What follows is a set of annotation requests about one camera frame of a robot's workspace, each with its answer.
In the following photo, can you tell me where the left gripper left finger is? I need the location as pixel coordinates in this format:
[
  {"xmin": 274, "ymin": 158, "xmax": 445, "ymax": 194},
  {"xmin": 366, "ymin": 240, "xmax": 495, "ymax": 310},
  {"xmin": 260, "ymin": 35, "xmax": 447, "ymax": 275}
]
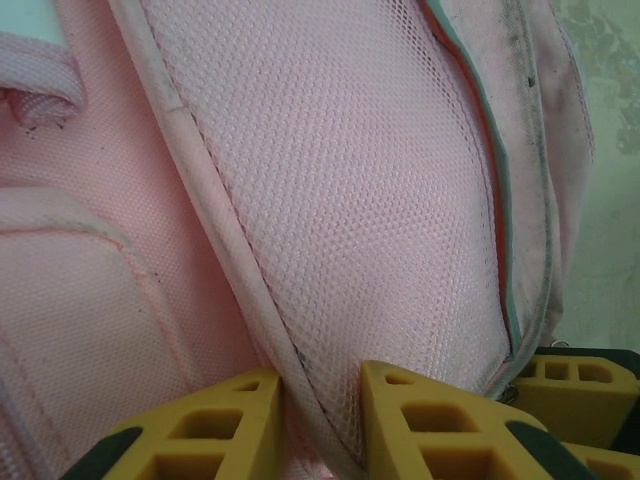
[{"xmin": 59, "ymin": 368, "xmax": 283, "ymax": 480}]

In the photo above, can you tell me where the pink backpack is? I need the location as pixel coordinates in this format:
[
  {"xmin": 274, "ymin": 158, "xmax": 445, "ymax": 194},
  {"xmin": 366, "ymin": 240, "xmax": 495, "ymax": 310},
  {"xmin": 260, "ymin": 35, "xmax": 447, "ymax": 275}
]
[{"xmin": 0, "ymin": 0, "xmax": 601, "ymax": 480}]

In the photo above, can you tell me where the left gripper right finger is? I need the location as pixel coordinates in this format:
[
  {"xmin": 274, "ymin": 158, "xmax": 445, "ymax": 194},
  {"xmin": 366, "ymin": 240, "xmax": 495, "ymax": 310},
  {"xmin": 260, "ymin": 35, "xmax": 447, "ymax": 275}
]
[{"xmin": 359, "ymin": 359, "xmax": 599, "ymax": 480}]

